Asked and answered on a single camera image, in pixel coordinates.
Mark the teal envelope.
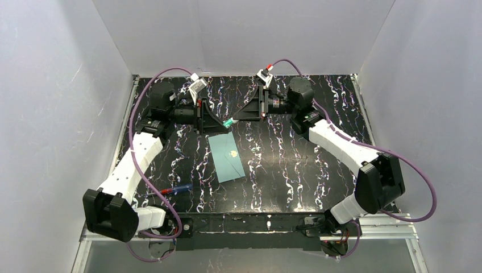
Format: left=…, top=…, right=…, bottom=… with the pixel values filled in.
left=208, top=132, right=245, bottom=183

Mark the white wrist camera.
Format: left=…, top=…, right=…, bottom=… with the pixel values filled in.
left=188, top=73, right=207, bottom=105
left=255, top=64, right=273, bottom=89

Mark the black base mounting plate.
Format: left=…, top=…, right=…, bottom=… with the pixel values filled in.
left=137, top=212, right=362, bottom=252

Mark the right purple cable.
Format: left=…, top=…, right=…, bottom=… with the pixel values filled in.
left=271, top=59, right=438, bottom=260

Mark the green white glue stick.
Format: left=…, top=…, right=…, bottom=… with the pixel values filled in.
left=223, top=118, right=238, bottom=129

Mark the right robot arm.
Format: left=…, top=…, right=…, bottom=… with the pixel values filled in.
left=230, top=77, right=405, bottom=228

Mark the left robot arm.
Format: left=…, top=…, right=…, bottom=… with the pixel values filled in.
left=82, top=78, right=228, bottom=242

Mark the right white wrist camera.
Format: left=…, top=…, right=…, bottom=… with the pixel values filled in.
left=255, top=64, right=273, bottom=89

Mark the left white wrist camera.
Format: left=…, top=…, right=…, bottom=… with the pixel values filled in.
left=188, top=73, right=207, bottom=105

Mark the blue red screwdriver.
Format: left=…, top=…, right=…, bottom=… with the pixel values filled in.
left=160, top=184, right=192, bottom=195

